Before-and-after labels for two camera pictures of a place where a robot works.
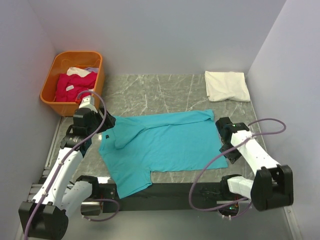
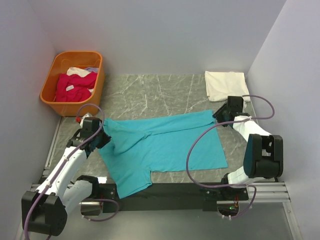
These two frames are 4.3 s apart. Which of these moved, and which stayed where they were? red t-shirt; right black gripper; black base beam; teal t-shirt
Moved: right black gripper
Stayed: black base beam; red t-shirt; teal t-shirt
